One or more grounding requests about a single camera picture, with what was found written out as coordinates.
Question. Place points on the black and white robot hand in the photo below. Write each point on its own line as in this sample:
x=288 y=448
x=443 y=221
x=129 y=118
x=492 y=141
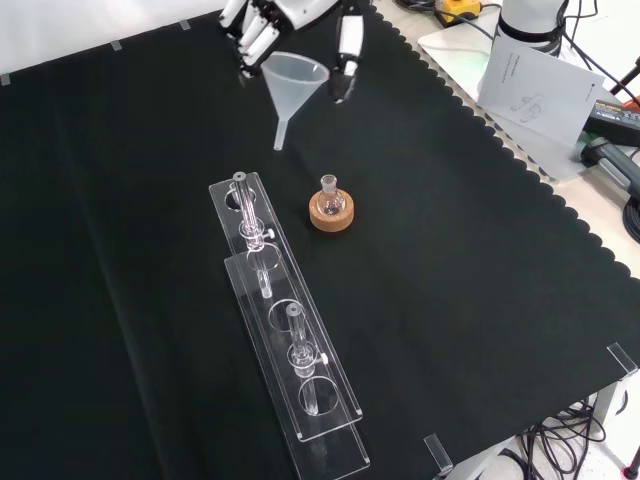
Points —
x=260 y=30

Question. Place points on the grey and green plug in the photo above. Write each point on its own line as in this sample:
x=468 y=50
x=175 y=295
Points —
x=612 y=160

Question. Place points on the yellow stop button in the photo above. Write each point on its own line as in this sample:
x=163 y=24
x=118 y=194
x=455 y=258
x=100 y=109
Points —
x=460 y=7

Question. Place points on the clear acrylic funnel stand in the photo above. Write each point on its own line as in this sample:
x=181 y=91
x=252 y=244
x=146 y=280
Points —
x=295 y=360

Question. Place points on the small glass round-bottom flask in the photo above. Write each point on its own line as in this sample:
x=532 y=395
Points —
x=331 y=200

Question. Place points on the clear table edge clip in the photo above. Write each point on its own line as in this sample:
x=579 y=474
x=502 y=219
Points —
x=439 y=455
x=622 y=357

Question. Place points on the grey tape piece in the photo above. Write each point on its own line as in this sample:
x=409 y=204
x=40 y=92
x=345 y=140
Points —
x=185 y=25
x=4 y=80
x=116 y=46

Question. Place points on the white paper booklet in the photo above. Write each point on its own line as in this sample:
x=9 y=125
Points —
x=540 y=90

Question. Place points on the black power adapter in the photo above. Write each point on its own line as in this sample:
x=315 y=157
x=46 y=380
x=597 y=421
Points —
x=615 y=117

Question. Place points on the black cloth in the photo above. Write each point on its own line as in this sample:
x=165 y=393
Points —
x=150 y=250

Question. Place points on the pale board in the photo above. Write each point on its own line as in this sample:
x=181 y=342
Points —
x=450 y=45

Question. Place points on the translucent plastic funnel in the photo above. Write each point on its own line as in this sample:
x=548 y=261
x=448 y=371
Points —
x=292 y=82

